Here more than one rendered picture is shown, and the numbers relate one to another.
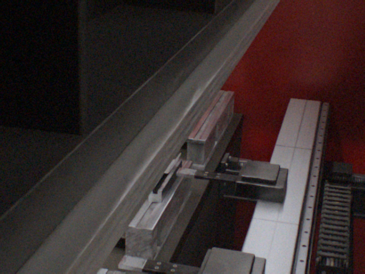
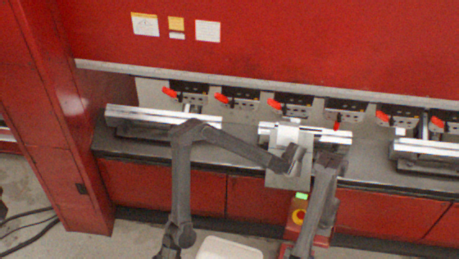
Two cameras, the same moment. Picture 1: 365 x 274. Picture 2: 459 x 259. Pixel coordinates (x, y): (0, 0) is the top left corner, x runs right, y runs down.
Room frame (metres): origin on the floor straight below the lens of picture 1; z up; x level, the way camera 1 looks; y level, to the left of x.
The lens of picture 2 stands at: (2.01, 1.35, 3.52)
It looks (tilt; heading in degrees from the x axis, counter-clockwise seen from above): 64 degrees down; 265
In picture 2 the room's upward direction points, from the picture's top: 1 degrees counter-clockwise
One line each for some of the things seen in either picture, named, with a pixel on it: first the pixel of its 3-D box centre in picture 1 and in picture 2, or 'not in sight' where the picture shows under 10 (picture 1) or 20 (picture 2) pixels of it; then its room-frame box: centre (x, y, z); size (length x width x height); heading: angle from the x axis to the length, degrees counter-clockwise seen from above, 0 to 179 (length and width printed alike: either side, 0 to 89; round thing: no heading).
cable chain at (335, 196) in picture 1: (334, 225); not in sight; (1.26, -0.32, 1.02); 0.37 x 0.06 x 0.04; 167
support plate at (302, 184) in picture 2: not in sight; (289, 160); (1.58, 0.17, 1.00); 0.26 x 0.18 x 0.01; 77
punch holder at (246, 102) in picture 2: not in sight; (241, 89); (1.77, -0.02, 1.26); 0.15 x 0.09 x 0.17; 167
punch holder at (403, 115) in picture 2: not in sight; (399, 107); (1.18, 0.11, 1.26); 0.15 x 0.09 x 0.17; 167
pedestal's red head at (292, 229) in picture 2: not in sight; (311, 220); (1.49, 0.35, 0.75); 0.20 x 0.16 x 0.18; 160
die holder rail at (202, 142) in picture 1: (211, 126); (163, 121); (2.08, -0.10, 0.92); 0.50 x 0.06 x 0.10; 167
